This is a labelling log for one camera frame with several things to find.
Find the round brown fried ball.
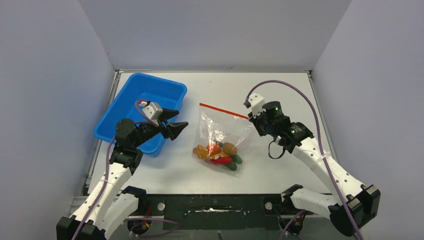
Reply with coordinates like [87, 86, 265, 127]
[221, 142, 238, 156]

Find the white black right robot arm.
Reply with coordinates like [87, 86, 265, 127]
[245, 98, 381, 237]

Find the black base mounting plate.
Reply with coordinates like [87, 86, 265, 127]
[133, 193, 299, 231]

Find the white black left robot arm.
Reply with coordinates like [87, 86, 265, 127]
[56, 106, 189, 240]

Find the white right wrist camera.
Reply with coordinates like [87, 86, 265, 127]
[243, 92, 265, 119]

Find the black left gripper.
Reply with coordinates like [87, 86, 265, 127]
[132, 108, 188, 148]

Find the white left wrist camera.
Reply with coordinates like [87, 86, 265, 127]
[139, 101, 163, 124]

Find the orange toy pumpkin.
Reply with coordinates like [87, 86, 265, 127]
[206, 143, 222, 156]

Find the green toy chili pepper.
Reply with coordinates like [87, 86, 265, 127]
[224, 162, 238, 171]

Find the blue plastic bin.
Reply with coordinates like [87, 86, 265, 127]
[93, 73, 188, 142]

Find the purple cable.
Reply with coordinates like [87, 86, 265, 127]
[244, 79, 365, 240]
[71, 100, 181, 240]

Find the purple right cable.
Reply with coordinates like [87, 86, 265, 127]
[244, 79, 365, 240]

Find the red toy chili pepper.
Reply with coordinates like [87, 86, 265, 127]
[207, 156, 233, 165]

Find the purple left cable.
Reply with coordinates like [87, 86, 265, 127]
[71, 100, 181, 240]

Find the golden fried nugget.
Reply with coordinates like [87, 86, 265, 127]
[192, 144, 210, 160]

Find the green toy avocado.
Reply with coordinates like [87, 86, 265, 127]
[231, 154, 243, 165]

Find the yellow fried food piece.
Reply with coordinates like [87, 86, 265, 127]
[208, 151, 229, 161]

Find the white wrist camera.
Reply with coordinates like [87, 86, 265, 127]
[139, 101, 163, 124]
[243, 92, 265, 119]

